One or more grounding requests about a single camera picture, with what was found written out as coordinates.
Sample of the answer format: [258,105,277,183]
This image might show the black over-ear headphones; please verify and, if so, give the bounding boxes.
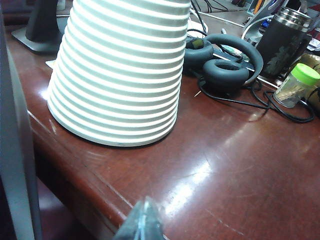
[183,33,264,92]

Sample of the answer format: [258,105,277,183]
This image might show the dark thermos mug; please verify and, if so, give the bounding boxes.
[256,6,313,80]

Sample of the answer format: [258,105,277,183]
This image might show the grey monitor stand base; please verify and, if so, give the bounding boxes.
[11,0,66,55]

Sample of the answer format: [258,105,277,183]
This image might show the black headphone cable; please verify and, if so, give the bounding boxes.
[193,74,316,124]

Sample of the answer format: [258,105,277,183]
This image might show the white stacked paper plates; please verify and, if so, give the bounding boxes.
[46,0,192,148]

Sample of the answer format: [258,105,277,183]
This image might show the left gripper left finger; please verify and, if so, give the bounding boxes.
[0,0,43,240]

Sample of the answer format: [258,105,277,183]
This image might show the clear jar green lid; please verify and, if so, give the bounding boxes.
[273,62,320,109]

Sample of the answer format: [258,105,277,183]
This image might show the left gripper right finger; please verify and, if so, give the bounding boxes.
[113,196,165,240]

